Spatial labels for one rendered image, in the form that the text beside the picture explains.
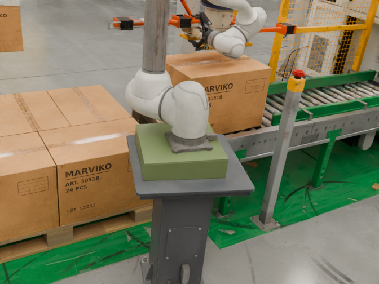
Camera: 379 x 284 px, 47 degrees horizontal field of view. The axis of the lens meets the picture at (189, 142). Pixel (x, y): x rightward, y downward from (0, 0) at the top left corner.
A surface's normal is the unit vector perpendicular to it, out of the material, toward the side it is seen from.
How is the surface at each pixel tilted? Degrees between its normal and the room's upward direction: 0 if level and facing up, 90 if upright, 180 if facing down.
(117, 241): 0
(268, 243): 0
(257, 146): 90
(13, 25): 90
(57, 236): 90
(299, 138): 90
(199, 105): 75
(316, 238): 0
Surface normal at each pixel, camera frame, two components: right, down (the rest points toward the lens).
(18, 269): 0.10, -0.88
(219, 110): 0.54, 0.44
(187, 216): 0.21, 0.48
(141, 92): -0.53, 0.27
